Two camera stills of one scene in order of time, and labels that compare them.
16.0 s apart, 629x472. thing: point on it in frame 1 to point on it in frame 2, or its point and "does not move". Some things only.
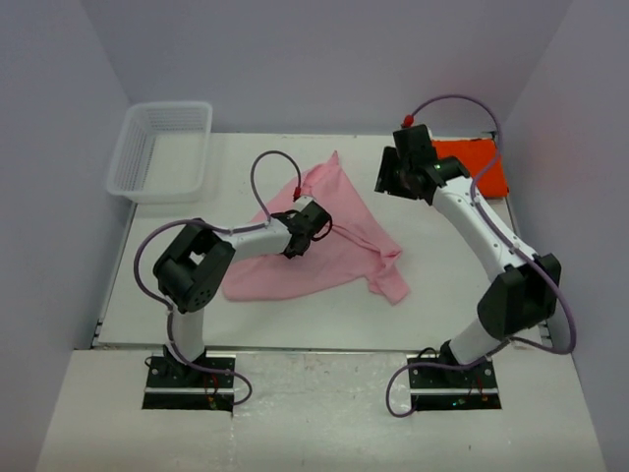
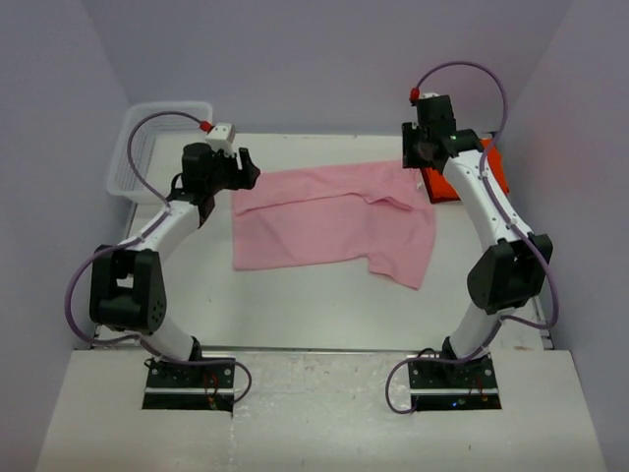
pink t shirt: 354,245 to 375,211
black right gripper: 386,182 to 411,160
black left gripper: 293,255 to 245,178
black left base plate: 172,385 does not move
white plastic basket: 162,152 does not move
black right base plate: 469,388 does not move
